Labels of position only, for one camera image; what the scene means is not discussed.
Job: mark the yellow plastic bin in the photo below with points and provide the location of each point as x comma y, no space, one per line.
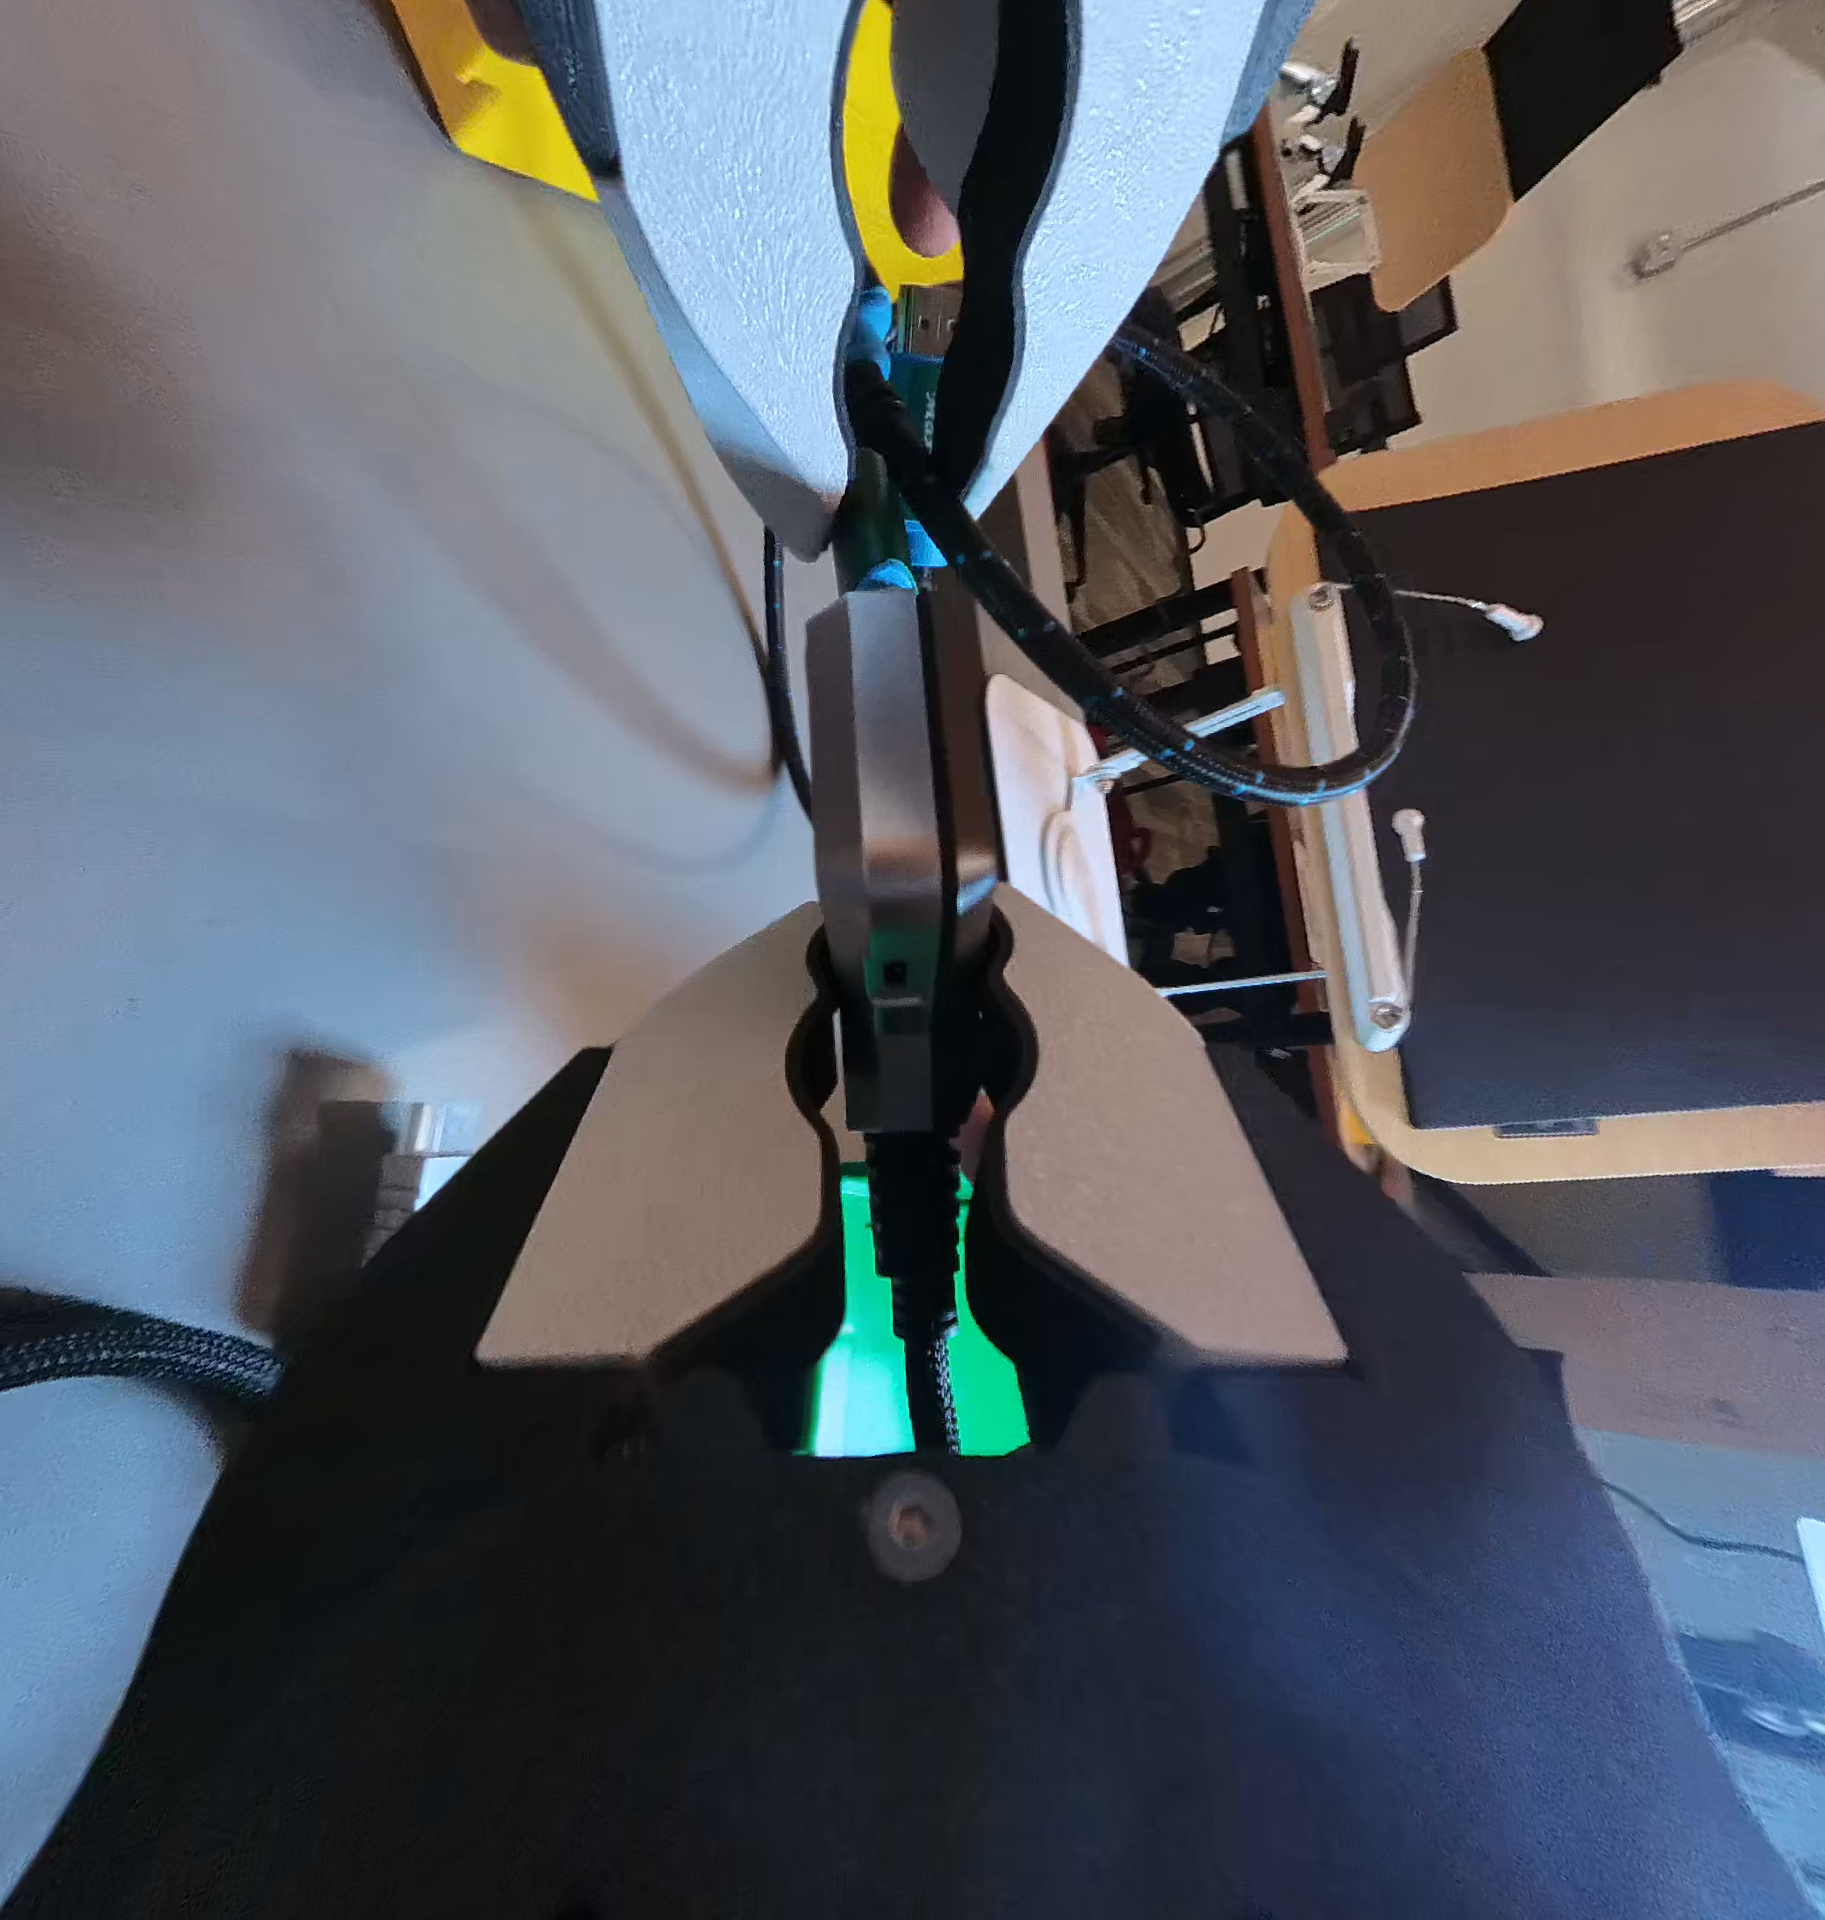
508,104

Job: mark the wooden beam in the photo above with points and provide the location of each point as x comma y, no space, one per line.
1727,1366

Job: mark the green plastic bin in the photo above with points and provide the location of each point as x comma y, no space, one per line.
853,1380

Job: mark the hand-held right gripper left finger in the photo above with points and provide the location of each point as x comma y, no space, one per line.
676,1183

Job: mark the black panel with wooden rim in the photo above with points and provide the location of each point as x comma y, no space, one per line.
1456,164
1636,782

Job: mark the black HDMI switch box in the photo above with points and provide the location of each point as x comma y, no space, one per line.
901,782

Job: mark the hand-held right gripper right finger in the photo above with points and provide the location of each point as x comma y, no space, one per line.
1154,1183

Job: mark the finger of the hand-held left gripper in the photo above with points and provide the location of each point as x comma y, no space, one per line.
1137,178
716,209

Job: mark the person's left hand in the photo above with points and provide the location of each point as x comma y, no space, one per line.
918,209

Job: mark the white tipped pin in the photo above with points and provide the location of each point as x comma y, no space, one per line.
1414,872
1456,606

